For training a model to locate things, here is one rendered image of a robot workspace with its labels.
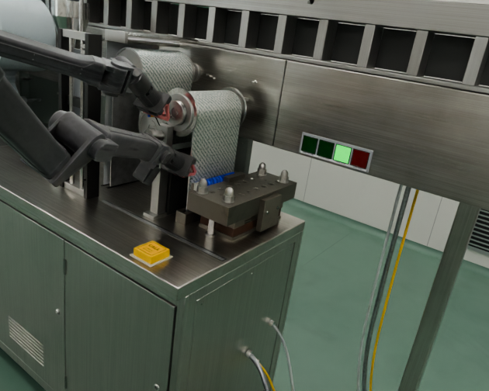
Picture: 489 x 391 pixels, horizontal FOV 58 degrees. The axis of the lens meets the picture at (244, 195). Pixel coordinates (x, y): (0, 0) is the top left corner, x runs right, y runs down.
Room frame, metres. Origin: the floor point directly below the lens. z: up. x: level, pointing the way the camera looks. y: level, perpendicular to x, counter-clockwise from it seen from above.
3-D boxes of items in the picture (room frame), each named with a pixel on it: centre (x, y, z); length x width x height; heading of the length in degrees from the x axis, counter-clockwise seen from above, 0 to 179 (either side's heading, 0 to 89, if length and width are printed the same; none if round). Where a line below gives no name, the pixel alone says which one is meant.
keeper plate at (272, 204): (1.34, -0.09, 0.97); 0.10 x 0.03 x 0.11; 147
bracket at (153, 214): (1.33, 0.29, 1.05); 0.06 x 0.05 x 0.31; 147
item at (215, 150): (1.41, 0.12, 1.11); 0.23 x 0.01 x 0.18; 147
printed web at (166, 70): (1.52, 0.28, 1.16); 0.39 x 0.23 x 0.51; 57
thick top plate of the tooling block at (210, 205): (1.38, 0.00, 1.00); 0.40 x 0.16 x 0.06; 147
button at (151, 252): (1.06, 0.23, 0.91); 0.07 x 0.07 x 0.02; 57
